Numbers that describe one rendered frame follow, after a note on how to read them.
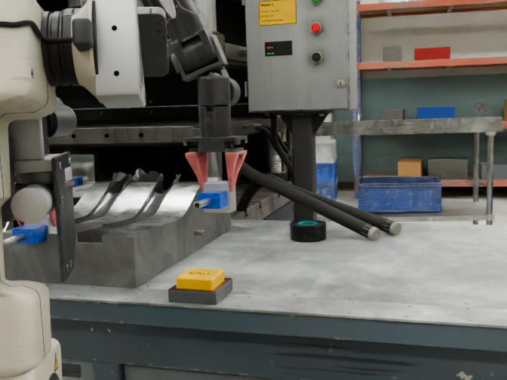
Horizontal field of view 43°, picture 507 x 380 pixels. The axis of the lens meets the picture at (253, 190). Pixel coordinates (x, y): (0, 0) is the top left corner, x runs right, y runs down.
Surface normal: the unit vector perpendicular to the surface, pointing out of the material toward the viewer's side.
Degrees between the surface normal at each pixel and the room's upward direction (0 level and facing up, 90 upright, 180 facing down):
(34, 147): 90
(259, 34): 90
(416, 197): 93
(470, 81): 90
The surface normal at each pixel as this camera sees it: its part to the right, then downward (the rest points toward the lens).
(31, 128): 0.11, 0.13
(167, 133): -0.29, 0.14
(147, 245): 0.96, 0.00
